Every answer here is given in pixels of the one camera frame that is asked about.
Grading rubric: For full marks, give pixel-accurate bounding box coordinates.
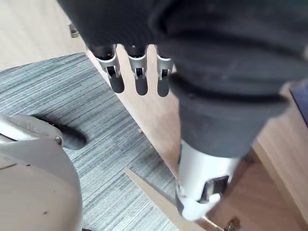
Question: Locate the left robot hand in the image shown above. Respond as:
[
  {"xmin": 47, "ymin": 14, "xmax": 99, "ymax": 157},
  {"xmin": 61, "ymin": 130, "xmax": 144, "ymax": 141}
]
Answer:
[{"xmin": 57, "ymin": 0, "xmax": 308, "ymax": 221}]

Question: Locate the light wooden cabinet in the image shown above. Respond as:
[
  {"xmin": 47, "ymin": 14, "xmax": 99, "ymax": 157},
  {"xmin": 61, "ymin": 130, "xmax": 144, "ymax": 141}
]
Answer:
[{"xmin": 0, "ymin": 0, "xmax": 308, "ymax": 231}]

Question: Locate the dark blue folder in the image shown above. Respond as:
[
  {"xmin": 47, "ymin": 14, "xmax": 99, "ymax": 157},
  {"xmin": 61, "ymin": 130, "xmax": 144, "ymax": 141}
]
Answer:
[{"xmin": 290, "ymin": 80, "xmax": 308, "ymax": 126}]

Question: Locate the metal cabinet hinge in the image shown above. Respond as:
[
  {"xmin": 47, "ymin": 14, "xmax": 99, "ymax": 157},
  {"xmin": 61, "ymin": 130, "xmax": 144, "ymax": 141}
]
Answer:
[{"xmin": 68, "ymin": 23, "xmax": 79, "ymax": 39}]

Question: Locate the wooden cabinet door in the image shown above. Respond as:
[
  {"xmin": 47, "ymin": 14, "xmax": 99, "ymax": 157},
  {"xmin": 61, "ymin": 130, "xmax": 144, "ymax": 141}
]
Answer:
[{"xmin": 124, "ymin": 167, "xmax": 205, "ymax": 231}]

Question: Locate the silver robot leg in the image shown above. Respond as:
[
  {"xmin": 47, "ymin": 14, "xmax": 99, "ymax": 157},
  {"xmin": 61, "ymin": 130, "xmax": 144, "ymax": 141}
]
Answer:
[{"xmin": 0, "ymin": 114, "xmax": 84, "ymax": 231}]

